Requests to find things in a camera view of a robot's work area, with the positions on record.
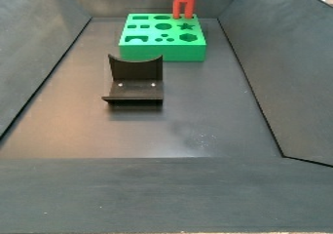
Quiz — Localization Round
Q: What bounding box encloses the red square-circle object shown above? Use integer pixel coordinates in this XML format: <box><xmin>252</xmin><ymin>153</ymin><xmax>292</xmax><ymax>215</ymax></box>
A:
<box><xmin>173</xmin><ymin>0</ymin><xmax>194</xmax><ymax>19</ymax></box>

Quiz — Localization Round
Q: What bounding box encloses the green shape-sorter fixture block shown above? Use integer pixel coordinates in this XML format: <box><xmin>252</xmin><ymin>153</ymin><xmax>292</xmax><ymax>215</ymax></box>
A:
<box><xmin>118</xmin><ymin>14</ymin><xmax>206</xmax><ymax>61</ymax></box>

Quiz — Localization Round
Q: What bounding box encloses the black curved regrasp stand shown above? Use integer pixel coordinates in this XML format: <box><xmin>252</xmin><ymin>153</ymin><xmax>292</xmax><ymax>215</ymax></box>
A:
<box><xmin>101</xmin><ymin>55</ymin><xmax>164</xmax><ymax>102</ymax></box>

